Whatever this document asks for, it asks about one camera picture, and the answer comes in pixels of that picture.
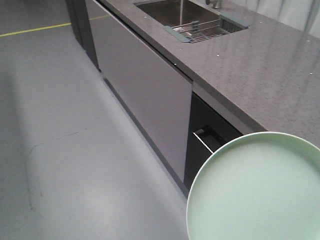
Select stainless steel sink basin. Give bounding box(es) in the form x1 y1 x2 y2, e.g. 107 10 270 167
133 0 252 45

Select yellow floor tape line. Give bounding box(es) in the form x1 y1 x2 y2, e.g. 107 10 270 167
0 14 110 38

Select light green round plate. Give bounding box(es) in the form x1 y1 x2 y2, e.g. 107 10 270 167
186 132 320 240

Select white pleated curtain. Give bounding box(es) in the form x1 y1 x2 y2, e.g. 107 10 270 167
233 0 320 38

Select grey kitchen island cabinet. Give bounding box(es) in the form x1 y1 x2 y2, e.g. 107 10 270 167
66 0 262 195

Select grey-blue sink dry rack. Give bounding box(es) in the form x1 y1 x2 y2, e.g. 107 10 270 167
163 12 250 43

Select steel kitchen faucet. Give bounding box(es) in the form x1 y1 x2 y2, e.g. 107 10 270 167
179 0 184 25

